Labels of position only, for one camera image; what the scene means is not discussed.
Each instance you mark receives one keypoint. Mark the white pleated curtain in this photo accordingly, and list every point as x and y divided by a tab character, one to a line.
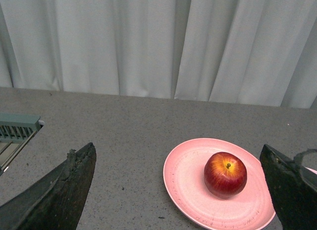
260	52

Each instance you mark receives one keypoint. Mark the pink round plate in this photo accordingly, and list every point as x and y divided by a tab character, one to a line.
183	175

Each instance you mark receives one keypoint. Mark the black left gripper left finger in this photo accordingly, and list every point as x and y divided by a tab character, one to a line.
57	200

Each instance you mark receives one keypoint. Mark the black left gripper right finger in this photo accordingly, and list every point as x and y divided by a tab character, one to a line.
292	187

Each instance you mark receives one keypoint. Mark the red yellow apple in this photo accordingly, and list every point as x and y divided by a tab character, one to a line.
225	175

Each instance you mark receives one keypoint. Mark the grey metal rack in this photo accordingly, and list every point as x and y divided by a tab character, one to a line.
16	130

